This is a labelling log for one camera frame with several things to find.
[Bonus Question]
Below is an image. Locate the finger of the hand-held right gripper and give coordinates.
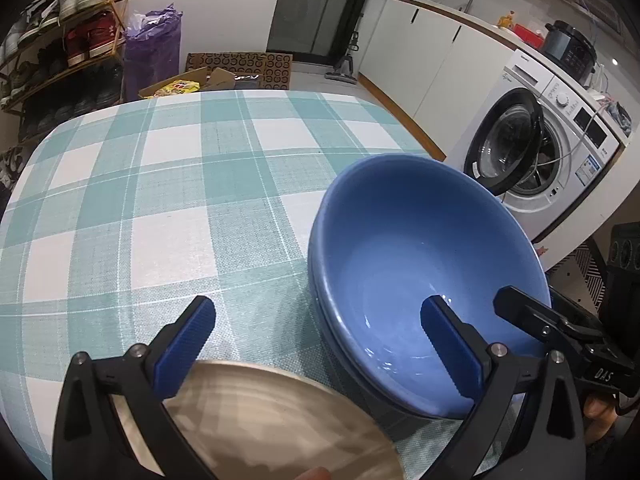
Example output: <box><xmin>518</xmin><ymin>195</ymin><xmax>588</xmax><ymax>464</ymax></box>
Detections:
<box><xmin>493</xmin><ymin>285</ymin><xmax>601</xmax><ymax>356</ymax></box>

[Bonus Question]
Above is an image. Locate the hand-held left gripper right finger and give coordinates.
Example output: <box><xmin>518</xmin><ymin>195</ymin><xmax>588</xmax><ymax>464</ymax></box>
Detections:
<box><xmin>420</xmin><ymin>295</ymin><xmax>587</xmax><ymax>480</ymax></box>

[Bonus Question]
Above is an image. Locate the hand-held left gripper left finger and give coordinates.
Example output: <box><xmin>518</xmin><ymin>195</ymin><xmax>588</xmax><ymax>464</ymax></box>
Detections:
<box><xmin>51</xmin><ymin>295</ymin><xmax>217</xmax><ymax>480</ymax></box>

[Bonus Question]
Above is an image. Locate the large blue bowl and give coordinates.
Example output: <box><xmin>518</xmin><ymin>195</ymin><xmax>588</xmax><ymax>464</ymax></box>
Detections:
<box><xmin>306</xmin><ymin>240</ymin><xmax>431</xmax><ymax>421</ymax></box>

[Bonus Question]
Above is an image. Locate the beige round plate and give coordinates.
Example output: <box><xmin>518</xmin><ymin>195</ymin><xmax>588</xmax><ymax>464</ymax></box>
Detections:
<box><xmin>107</xmin><ymin>360</ymin><xmax>406</xmax><ymax>480</ymax></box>

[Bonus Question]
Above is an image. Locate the light blue bowl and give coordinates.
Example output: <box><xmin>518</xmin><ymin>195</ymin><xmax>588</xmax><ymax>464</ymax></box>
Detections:
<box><xmin>309</xmin><ymin>154</ymin><xmax>552</xmax><ymax>420</ymax></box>

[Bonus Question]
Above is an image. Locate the person's right hand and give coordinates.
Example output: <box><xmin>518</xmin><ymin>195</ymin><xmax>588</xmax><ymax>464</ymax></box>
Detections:
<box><xmin>584</xmin><ymin>396</ymin><xmax>621</xmax><ymax>445</ymax></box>

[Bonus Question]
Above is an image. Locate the black white striped rug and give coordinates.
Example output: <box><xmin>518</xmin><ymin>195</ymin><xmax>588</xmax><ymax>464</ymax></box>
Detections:
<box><xmin>550</xmin><ymin>245</ymin><xmax>608</xmax><ymax>321</ymax></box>

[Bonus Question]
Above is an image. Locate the black countertop oven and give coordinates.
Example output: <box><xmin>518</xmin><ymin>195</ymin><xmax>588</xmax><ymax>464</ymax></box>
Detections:
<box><xmin>605</xmin><ymin>221</ymin><xmax>640</xmax><ymax>321</ymax></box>

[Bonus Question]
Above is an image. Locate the white washing machine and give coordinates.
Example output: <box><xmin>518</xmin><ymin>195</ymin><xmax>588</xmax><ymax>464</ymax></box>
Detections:
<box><xmin>442</xmin><ymin>49</ymin><xmax>626</xmax><ymax>243</ymax></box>

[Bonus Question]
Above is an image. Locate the teal checked tablecloth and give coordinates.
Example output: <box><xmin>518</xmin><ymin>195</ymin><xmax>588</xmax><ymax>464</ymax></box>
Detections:
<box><xmin>0</xmin><ymin>89</ymin><xmax>481</xmax><ymax>480</ymax></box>

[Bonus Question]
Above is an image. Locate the heap of dark sandals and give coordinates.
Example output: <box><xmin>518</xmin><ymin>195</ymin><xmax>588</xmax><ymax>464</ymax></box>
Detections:
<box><xmin>0</xmin><ymin>147</ymin><xmax>26</xmax><ymax>201</ymax></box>

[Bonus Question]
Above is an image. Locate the black pressure cooker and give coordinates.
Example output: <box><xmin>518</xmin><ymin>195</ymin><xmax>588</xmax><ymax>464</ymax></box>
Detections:
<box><xmin>542</xmin><ymin>20</ymin><xmax>598</xmax><ymax>83</ymax></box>

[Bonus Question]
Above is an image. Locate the yellow snack packet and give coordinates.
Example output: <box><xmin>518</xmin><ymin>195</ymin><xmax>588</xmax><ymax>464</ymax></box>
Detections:
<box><xmin>156</xmin><ymin>79</ymin><xmax>201</xmax><ymax>97</ymax></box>

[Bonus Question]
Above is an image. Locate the open cardboard box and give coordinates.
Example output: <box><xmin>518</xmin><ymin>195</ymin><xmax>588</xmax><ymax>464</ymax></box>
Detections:
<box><xmin>138</xmin><ymin>67</ymin><xmax>238</xmax><ymax>100</ymax></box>

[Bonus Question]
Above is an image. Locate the red box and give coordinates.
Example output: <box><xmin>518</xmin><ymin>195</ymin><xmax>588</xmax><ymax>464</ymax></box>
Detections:
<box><xmin>513</xmin><ymin>22</ymin><xmax>546</xmax><ymax>46</ymax></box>

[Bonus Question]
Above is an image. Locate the white kitchen cabinet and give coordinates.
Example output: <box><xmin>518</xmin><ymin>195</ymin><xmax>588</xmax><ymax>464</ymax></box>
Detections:
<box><xmin>357</xmin><ymin>0</ymin><xmax>521</xmax><ymax>133</ymax></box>

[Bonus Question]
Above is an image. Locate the patterned brown cardboard panel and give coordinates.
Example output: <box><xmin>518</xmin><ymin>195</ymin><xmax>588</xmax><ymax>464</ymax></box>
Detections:
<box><xmin>186</xmin><ymin>51</ymin><xmax>293</xmax><ymax>92</ymax></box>

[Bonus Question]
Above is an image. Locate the purple plastic bag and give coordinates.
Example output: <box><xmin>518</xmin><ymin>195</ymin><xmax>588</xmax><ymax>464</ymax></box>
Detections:
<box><xmin>123</xmin><ymin>4</ymin><xmax>182</xmax><ymax>102</ymax></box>

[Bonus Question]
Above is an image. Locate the grey floor mop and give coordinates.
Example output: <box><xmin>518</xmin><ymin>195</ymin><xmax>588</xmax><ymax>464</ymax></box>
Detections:
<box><xmin>325</xmin><ymin>10</ymin><xmax>363</xmax><ymax>83</ymax></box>

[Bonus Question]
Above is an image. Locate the bamboo shoe rack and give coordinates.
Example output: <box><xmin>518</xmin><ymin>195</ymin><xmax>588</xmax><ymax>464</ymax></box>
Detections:
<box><xmin>0</xmin><ymin>0</ymin><xmax>132</xmax><ymax>143</ymax></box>

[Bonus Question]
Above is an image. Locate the wooden shoe rack with shoes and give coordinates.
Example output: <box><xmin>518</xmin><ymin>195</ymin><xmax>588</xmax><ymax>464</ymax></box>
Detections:
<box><xmin>0</xmin><ymin>0</ymin><xmax>126</xmax><ymax>136</ymax></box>

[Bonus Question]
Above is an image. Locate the black framed glass door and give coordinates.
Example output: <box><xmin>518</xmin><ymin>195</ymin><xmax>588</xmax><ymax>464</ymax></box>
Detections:
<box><xmin>266</xmin><ymin>0</ymin><xmax>386</xmax><ymax>58</ymax></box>

